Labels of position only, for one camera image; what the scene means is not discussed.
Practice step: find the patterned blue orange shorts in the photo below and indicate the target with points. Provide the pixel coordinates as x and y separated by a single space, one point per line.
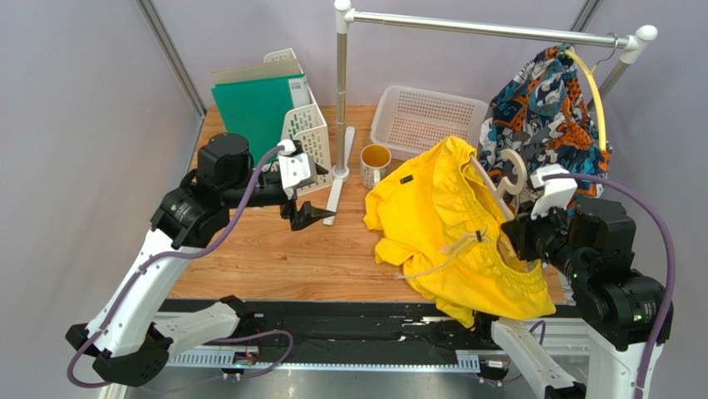
542 115

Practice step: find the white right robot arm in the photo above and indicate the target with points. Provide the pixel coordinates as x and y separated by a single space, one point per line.
593 250

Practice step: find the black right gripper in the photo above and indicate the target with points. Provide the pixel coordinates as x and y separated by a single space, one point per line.
518 233

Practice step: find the white perforated plastic basket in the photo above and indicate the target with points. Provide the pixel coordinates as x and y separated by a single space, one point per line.
409 121

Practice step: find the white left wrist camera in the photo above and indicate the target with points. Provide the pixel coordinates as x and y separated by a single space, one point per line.
296 167

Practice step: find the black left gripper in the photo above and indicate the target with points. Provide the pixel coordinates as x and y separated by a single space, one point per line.
307 214

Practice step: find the yellow clothes hanger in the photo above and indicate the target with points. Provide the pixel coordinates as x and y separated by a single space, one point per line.
596 96

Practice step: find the green folder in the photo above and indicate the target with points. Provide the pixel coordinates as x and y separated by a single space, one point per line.
256 109

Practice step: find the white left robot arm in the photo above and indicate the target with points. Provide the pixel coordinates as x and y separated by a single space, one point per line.
127 344

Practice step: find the white perforated file holder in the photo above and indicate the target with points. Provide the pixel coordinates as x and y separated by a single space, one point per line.
307 124

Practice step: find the yellow shorts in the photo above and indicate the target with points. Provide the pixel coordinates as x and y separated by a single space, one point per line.
441 226

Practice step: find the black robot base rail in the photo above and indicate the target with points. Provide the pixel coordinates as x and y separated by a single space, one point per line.
370 333

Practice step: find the white mug with yellow interior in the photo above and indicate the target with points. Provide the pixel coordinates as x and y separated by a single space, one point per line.
375 165

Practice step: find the beige clothes hanger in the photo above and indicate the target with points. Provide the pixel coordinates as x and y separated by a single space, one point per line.
492 193

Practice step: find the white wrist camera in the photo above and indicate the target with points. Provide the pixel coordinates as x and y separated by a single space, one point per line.
557 189
296 167

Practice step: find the beige folder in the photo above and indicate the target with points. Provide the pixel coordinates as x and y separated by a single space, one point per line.
264 70

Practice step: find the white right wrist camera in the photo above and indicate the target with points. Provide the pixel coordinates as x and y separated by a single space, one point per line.
557 189

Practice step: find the white clothes rack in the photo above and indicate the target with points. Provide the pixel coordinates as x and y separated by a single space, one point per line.
452 46

